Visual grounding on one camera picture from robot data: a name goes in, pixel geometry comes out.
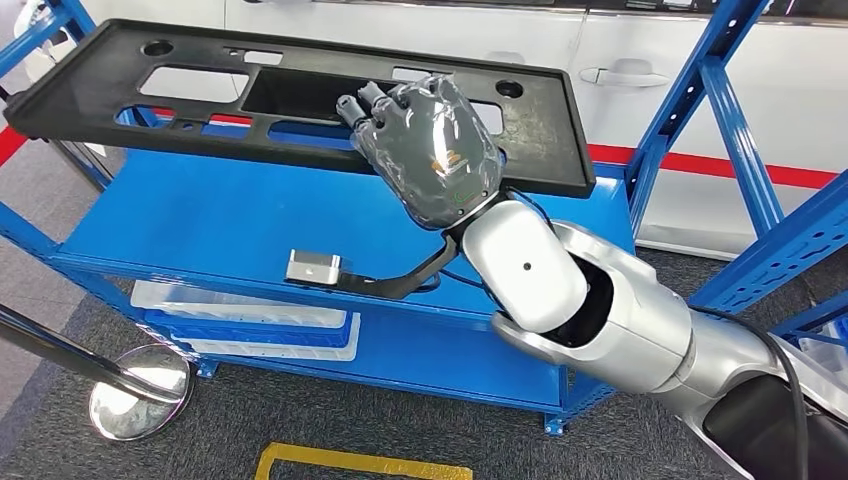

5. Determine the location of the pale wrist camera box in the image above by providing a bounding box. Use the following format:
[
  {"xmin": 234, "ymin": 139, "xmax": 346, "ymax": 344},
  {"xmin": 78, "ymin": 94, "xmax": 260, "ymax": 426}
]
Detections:
[{"xmin": 284, "ymin": 249, "xmax": 342, "ymax": 287}]

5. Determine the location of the white car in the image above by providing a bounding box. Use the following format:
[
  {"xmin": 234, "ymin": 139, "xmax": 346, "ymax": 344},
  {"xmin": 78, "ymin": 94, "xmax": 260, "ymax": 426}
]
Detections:
[{"xmin": 13, "ymin": 0, "xmax": 848, "ymax": 260}]

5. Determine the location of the yellow floor tape square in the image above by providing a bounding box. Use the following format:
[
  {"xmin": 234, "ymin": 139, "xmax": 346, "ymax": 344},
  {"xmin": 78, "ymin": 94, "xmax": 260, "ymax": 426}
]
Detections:
[{"xmin": 254, "ymin": 442, "xmax": 475, "ymax": 480}]

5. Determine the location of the translucent white plastic bin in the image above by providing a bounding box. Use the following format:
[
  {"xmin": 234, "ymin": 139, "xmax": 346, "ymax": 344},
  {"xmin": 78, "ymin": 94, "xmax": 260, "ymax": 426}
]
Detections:
[{"xmin": 130, "ymin": 280, "xmax": 349, "ymax": 331}]

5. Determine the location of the chrome stanchion post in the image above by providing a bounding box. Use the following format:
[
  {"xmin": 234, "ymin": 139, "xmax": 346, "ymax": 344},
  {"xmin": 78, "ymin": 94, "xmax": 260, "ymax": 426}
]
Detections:
[
  {"xmin": 49, "ymin": 140, "xmax": 114, "ymax": 193},
  {"xmin": 0, "ymin": 303, "xmax": 195, "ymax": 443}
]

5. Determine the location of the black plastic panel part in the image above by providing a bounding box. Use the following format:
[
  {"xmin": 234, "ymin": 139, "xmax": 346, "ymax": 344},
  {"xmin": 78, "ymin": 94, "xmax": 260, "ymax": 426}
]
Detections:
[{"xmin": 3, "ymin": 18, "xmax": 598, "ymax": 200}]

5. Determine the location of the blue metal shelf rack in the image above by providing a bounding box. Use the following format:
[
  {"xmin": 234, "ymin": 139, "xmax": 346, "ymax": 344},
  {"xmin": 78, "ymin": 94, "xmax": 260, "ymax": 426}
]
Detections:
[
  {"xmin": 0, "ymin": 0, "xmax": 848, "ymax": 437},
  {"xmin": 771, "ymin": 288, "xmax": 848, "ymax": 352}
]

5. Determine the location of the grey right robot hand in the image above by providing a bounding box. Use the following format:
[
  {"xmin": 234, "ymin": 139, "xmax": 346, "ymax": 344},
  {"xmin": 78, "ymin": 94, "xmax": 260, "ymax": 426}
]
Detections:
[{"xmin": 335, "ymin": 74, "xmax": 506, "ymax": 232}]

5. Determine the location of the red barrier belt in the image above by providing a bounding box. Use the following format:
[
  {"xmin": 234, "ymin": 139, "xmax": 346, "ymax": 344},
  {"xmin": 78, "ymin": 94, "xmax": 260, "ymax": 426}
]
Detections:
[{"xmin": 0, "ymin": 109, "xmax": 843, "ymax": 190}]

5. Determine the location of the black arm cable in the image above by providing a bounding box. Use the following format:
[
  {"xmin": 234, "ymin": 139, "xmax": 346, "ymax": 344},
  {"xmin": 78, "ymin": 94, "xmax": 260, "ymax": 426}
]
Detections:
[{"xmin": 688, "ymin": 304, "xmax": 811, "ymax": 480}]

